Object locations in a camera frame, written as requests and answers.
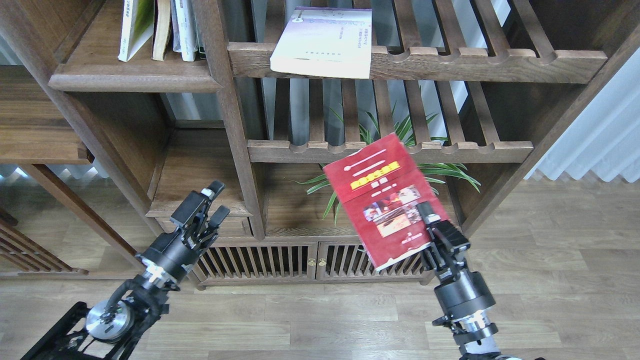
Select yellow green paperback book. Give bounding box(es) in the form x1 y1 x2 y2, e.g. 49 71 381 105
118 0 155 62

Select red paperback book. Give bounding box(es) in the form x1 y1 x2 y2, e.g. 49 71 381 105
323 134 450 271

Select white lavender paperback book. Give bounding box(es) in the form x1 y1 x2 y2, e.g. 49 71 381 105
270 6 373 79

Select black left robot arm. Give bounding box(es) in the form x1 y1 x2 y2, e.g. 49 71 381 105
23 180 230 360

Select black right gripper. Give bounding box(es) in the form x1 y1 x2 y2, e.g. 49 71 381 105
416 202 496 323

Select white upright book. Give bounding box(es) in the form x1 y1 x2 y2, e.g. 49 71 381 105
170 0 199 62

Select white curtain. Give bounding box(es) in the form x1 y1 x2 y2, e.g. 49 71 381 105
526 51 640 183

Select tan upright book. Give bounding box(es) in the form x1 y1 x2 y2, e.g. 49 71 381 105
151 0 172 61

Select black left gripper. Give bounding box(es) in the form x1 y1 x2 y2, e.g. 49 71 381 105
135 181 231 283

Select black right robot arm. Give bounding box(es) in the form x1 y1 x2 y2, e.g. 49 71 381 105
416 202 516 360

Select dark green upright book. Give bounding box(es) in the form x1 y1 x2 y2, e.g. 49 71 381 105
194 20 207 59

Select dark wooden bookshelf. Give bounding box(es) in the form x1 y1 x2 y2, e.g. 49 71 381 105
0 0 640 292

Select green spider plant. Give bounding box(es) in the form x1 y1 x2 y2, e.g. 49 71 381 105
297 111 482 223

